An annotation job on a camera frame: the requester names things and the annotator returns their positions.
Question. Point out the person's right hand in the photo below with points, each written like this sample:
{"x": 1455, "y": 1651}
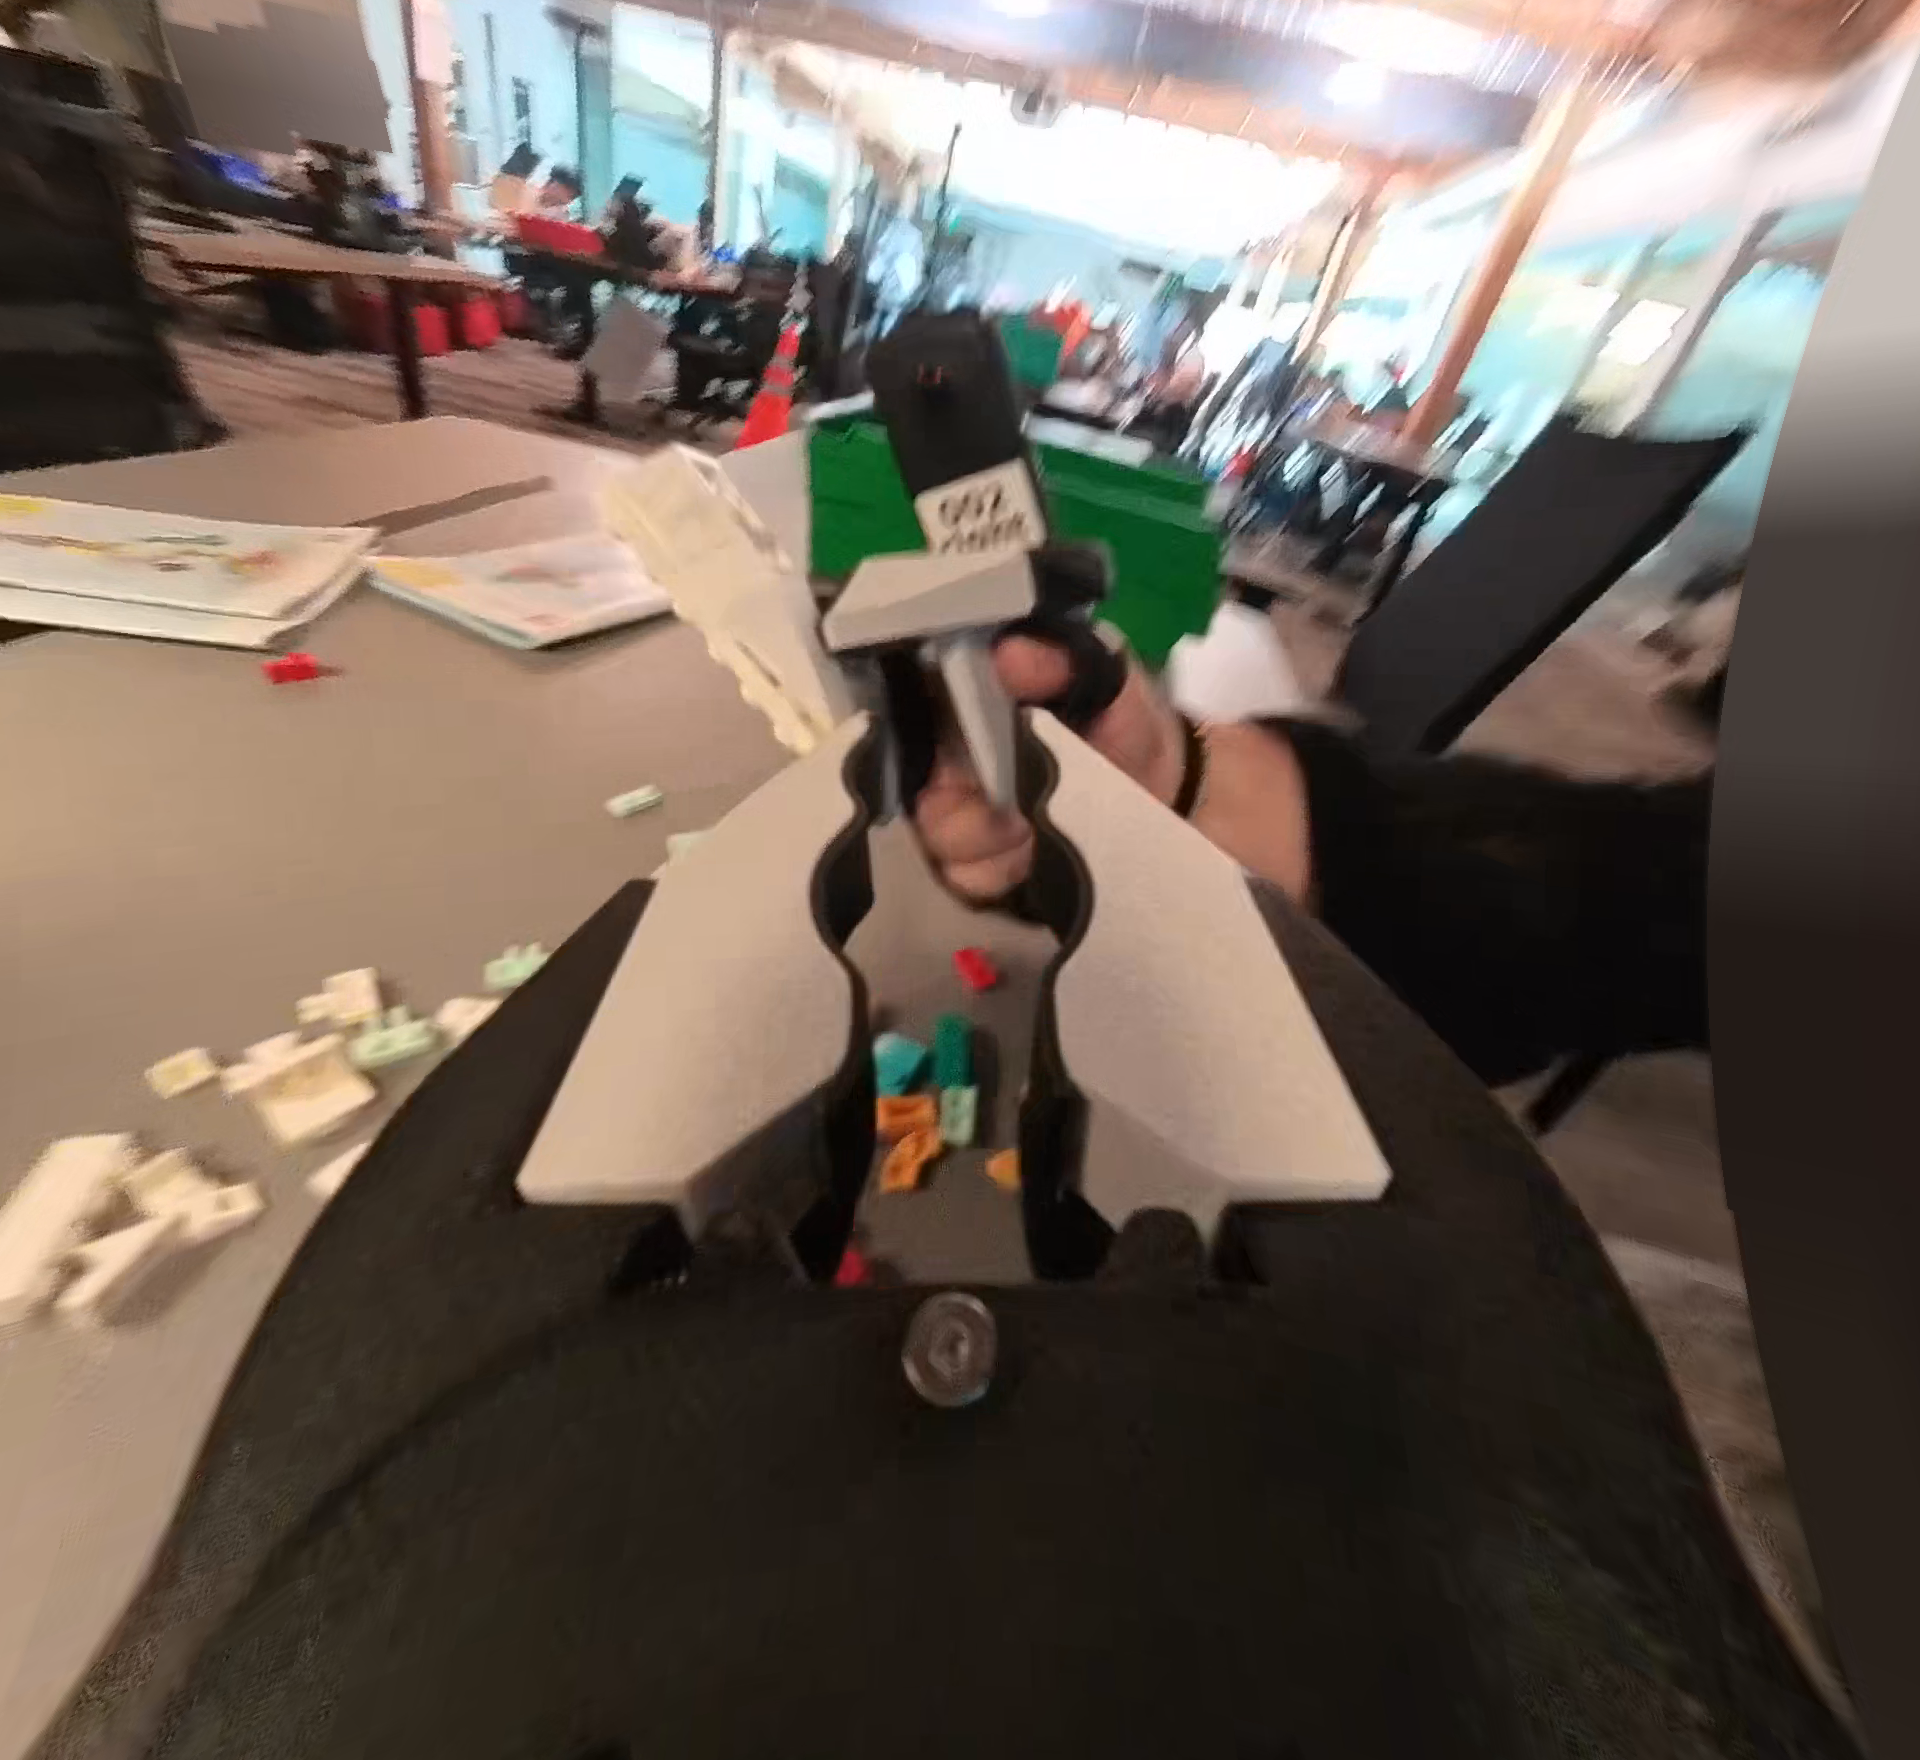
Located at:
{"x": 1125, "y": 757}

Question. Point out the person's right forearm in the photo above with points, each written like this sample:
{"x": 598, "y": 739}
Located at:
{"x": 1468, "y": 890}

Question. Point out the toy instruction booklet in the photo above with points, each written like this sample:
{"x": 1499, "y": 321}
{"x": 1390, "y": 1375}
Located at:
{"x": 150, "y": 553}
{"x": 524, "y": 583}
{"x": 181, "y": 626}

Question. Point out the orange toy arch brick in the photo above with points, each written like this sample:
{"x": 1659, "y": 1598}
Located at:
{"x": 905, "y": 1117}
{"x": 912, "y": 1163}

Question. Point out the mint toy bracket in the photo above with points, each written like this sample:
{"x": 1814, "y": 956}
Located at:
{"x": 516, "y": 967}
{"x": 391, "y": 1041}

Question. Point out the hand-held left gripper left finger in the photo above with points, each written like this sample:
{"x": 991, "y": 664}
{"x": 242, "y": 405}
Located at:
{"x": 689, "y": 1041}

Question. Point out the black flat panel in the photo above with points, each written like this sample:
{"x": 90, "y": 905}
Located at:
{"x": 1531, "y": 561}

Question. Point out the green plastic bin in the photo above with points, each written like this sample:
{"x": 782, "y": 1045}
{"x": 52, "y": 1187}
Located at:
{"x": 1140, "y": 545}
{"x": 1041, "y": 357}

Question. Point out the green toy brick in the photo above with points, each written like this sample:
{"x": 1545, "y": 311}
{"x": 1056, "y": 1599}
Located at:
{"x": 953, "y": 1052}

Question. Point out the cluster of small white bricks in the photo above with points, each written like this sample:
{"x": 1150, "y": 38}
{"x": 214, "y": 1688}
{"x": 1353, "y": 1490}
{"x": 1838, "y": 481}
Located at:
{"x": 90, "y": 1206}

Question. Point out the orange traffic cone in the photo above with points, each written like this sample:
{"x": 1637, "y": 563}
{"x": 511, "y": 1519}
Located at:
{"x": 772, "y": 404}

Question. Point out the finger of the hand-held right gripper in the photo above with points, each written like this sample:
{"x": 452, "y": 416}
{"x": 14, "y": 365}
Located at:
{"x": 929, "y": 601}

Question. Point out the white half-round toy plate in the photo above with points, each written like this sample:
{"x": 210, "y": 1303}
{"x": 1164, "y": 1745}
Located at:
{"x": 736, "y": 592}

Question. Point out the mint narrow toy plate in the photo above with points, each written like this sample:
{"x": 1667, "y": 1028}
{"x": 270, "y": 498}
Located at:
{"x": 634, "y": 802}

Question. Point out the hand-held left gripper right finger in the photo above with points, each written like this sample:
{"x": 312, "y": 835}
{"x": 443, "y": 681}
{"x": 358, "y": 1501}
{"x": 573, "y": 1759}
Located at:
{"x": 1215, "y": 1041}

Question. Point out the dark wooden table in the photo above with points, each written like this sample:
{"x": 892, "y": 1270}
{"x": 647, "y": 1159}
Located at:
{"x": 345, "y": 268}

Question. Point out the teal toy bracket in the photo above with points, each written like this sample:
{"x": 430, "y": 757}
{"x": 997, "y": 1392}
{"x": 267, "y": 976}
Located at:
{"x": 901, "y": 1066}

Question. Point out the mint small toy plate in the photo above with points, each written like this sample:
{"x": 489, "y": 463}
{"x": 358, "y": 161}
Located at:
{"x": 961, "y": 1115}

